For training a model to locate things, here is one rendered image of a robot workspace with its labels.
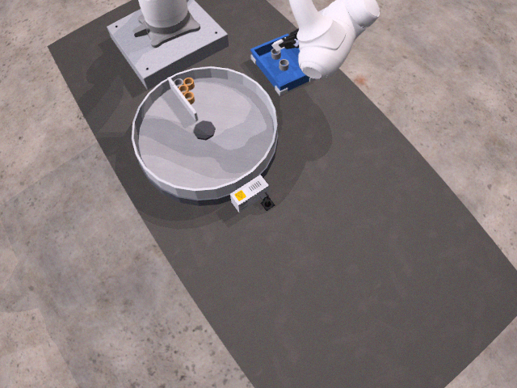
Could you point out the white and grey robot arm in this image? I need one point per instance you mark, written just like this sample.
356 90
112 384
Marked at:
325 37

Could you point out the grey round turning table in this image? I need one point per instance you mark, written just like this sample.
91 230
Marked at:
203 148

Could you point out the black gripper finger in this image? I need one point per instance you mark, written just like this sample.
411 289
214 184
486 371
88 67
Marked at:
292 33
289 43

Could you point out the blue plastic crate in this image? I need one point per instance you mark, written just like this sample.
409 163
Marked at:
286 80

